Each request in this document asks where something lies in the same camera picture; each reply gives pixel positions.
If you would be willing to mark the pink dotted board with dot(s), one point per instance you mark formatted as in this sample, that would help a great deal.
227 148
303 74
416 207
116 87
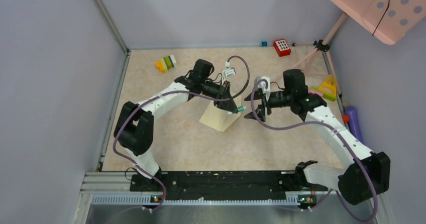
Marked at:
387 20

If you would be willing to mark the pale yellow envelope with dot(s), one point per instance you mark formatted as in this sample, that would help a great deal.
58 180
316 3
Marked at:
217 119

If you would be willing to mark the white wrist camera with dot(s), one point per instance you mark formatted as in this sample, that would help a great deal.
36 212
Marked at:
263 83
227 72

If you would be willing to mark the green toy brick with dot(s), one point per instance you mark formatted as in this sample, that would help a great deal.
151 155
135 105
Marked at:
327 93

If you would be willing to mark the yellow triangular toy block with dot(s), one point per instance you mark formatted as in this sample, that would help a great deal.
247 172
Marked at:
329 83

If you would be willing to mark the aluminium frame rail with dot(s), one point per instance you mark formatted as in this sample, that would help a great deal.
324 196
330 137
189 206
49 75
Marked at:
111 25

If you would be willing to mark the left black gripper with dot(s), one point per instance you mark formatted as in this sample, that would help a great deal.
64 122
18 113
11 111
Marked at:
223 91

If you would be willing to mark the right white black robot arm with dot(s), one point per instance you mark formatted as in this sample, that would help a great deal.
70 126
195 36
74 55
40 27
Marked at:
364 173

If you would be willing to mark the red toy block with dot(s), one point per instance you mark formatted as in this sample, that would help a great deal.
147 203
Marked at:
282 48

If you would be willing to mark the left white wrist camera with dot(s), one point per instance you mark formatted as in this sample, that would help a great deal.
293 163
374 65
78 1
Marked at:
227 72

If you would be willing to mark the pink toy brick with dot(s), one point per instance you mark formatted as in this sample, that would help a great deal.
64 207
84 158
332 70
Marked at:
319 93

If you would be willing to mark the pink wooden tripod stand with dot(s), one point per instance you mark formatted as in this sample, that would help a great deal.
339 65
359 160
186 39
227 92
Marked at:
322 47

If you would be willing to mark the white glue stick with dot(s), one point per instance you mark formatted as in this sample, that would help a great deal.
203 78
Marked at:
241 108

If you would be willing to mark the stacked colourful toy bricks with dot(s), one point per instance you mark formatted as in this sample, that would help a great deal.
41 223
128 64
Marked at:
166 63

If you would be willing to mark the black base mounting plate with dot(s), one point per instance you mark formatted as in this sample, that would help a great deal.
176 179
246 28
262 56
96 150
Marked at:
223 185

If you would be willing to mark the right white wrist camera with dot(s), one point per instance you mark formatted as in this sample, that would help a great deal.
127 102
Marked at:
263 83

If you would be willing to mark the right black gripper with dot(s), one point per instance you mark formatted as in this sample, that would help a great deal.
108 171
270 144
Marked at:
260 113

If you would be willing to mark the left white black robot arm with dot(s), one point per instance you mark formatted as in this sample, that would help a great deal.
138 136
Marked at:
135 127

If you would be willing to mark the purple flashlight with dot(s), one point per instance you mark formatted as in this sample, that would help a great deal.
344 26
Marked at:
350 117

